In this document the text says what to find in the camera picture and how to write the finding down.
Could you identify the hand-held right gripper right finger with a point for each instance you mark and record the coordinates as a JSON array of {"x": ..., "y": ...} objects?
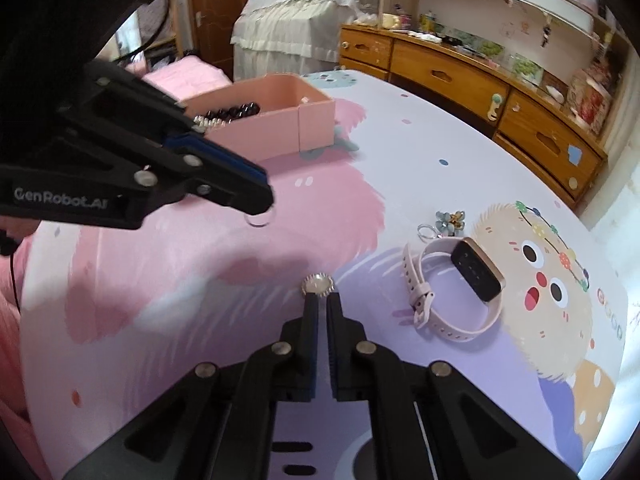
[{"x": 334, "y": 350}]

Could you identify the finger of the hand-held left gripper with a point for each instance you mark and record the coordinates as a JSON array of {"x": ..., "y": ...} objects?
[
  {"x": 225, "y": 187},
  {"x": 150, "y": 110}
]

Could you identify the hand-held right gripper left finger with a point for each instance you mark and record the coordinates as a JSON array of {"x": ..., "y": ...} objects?
[{"x": 312, "y": 345}]

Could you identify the pink storage box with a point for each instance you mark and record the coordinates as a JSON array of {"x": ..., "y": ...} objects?
[{"x": 280, "y": 127}]

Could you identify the cartoon printed tablecloth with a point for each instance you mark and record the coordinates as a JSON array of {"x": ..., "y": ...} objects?
[{"x": 200, "y": 270}]

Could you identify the wooden door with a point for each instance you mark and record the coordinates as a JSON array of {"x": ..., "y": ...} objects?
[{"x": 215, "y": 15}]

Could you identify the pink smart watch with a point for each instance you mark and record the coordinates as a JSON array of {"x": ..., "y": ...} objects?
[{"x": 475, "y": 265}]

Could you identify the blue flower earrings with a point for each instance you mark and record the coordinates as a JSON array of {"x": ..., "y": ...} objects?
[{"x": 450, "y": 222}]

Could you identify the wooden desk with drawers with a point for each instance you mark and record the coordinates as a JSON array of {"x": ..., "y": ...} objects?
[{"x": 450, "y": 77}]

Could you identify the white floral curtain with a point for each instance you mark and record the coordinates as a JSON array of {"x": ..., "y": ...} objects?
[{"x": 617, "y": 270}]

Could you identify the green leaf picture card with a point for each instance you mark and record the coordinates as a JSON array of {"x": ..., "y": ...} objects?
[{"x": 525, "y": 67}]

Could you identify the wooden desk hutch shelf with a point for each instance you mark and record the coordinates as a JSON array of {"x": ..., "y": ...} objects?
[{"x": 520, "y": 25}]

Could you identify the red patterned cup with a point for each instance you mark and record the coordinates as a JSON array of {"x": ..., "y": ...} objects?
[{"x": 590, "y": 102}]

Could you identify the long white box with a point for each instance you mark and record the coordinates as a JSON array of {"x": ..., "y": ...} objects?
[{"x": 555, "y": 6}]

